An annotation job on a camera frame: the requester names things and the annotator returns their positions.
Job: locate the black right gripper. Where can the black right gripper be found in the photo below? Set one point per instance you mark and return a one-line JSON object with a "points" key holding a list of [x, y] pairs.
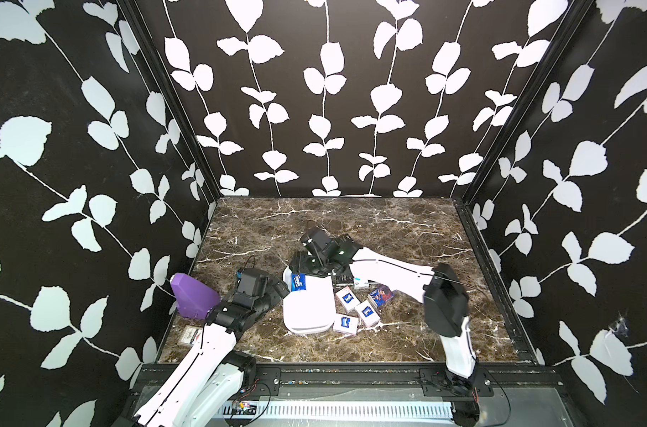
{"points": [[299, 263]]}

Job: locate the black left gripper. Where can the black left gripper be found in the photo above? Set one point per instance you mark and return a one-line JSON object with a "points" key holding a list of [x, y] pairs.
{"points": [[274, 294]]}

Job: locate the pink Tempo tissue pack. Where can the pink Tempo tissue pack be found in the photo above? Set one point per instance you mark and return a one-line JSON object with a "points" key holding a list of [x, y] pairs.
{"points": [[347, 299]]}

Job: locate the white blue tissue pack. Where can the white blue tissue pack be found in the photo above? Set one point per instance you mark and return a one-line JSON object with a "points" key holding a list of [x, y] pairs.
{"points": [[345, 324]]}

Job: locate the white pink tissue pack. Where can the white pink tissue pack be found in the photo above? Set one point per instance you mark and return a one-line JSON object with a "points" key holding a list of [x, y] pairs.
{"points": [[367, 314]]}

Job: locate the cartoon blue red tissue pack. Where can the cartoon blue red tissue pack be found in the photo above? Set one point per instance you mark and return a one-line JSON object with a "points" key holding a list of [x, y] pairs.
{"points": [[380, 296]]}

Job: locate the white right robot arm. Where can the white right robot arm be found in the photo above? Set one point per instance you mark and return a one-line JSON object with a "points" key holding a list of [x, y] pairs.
{"points": [[443, 297]]}

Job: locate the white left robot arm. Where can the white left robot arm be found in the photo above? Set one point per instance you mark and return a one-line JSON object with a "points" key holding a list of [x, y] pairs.
{"points": [[212, 372]]}

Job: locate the white storage box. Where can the white storage box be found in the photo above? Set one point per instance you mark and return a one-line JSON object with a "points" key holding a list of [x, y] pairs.
{"points": [[312, 311]]}

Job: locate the playing card box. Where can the playing card box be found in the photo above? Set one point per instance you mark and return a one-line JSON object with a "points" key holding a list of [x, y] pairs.
{"points": [[190, 336]]}

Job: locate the black tissue pack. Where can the black tissue pack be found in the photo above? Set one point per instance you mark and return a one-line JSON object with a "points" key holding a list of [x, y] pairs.
{"points": [[343, 277]]}

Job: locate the teal cartoon tissue pack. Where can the teal cartoon tissue pack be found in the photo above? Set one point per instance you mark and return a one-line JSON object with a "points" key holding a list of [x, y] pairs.
{"points": [[360, 283]]}

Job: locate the purple plastic scoop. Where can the purple plastic scoop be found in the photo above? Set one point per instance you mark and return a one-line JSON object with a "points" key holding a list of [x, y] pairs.
{"points": [[194, 299]]}

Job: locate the white ribbed cable duct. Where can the white ribbed cable duct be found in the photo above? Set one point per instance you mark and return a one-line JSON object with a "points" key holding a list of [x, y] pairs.
{"points": [[365, 411]]}

